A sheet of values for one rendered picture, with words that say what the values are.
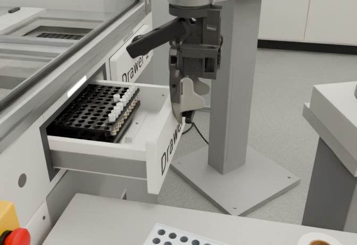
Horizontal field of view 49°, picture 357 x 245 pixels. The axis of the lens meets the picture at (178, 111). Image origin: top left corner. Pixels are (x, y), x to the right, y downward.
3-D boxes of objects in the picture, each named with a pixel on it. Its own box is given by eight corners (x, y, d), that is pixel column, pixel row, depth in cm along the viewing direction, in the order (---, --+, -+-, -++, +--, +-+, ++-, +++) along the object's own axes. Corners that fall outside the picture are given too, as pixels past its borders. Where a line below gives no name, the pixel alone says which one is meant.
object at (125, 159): (180, 110, 88) (180, 86, 85) (149, 182, 66) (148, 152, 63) (19, 94, 95) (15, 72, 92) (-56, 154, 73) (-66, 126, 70)
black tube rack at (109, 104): (141, 114, 86) (139, 87, 83) (113, 160, 71) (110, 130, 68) (48, 104, 90) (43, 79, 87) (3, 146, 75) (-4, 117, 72)
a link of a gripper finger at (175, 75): (177, 106, 66) (178, 55, 63) (168, 104, 67) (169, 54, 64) (183, 97, 71) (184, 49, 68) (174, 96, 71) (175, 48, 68)
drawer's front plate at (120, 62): (151, 59, 120) (150, 24, 115) (119, 101, 95) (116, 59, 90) (145, 59, 121) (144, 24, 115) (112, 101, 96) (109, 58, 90)
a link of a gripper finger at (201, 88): (207, 115, 75) (208, 74, 69) (177, 112, 76) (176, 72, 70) (210, 106, 77) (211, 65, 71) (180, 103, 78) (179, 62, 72)
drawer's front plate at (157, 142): (189, 113, 90) (189, 69, 85) (158, 196, 65) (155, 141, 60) (181, 113, 90) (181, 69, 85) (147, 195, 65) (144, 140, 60)
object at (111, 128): (139, 91, 83) (139, 88, 83) (110, 133, 68) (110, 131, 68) (131, 90, 84) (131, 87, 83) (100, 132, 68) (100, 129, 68)
